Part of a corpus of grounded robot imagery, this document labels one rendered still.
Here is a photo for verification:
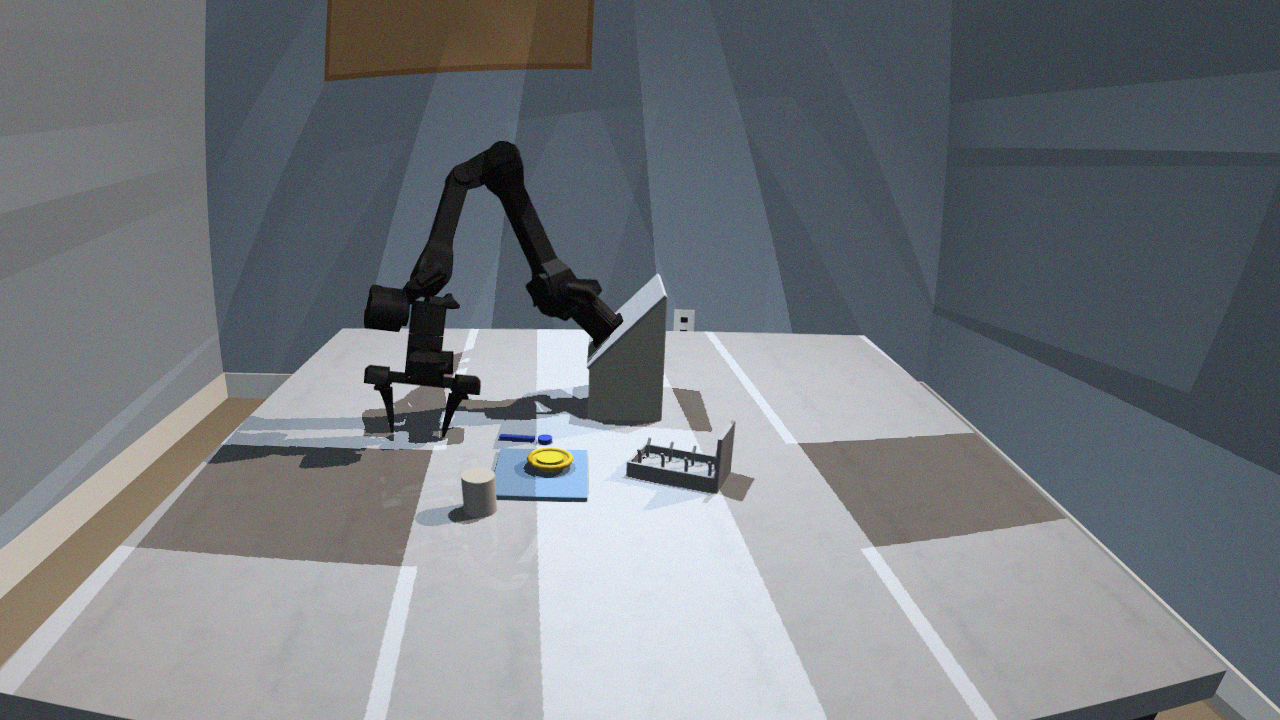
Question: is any dark grey dish rack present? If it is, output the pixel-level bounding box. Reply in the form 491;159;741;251
626;420;736;495

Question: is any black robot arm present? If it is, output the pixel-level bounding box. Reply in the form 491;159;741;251
364;141;623;383

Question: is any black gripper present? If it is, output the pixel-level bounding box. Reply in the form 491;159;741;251
364;333;481;438

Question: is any grey cylinder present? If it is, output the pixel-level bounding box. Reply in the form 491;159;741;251
461;468;497;518

